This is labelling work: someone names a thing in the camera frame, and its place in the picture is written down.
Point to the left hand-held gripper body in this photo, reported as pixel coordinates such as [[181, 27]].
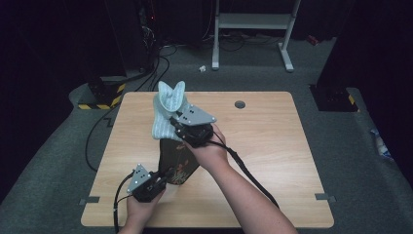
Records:
[[144, 187]]

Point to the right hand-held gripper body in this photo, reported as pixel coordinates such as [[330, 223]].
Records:
[[195, 128]]

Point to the light blue striped towel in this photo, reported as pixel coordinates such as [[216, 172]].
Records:
[[167, 107]]

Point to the person's left hand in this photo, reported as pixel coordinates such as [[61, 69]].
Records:
[[141, 209]]

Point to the person's right hand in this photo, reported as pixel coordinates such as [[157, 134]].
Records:
[[209, 154]]

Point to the grey round table grommet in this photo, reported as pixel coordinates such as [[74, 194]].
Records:
[[240, 104]]

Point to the white crumpled paper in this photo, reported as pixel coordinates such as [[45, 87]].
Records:
[[202, 68]]

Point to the black yellow striped base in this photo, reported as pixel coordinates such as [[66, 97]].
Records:
[[334, 100], [107, 97]]

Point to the dark equipment rack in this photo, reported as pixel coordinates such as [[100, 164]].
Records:
[[147, 35]]

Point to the white metal stand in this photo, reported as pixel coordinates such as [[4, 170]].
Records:
[[253, 21]]

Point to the small red object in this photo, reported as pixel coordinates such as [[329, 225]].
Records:
[[313, 40]]

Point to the blue white packet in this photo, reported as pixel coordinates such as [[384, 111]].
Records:
[[380, 146]]

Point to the grey table bracket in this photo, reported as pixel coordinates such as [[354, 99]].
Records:
[[324, 196], [87, 201]]

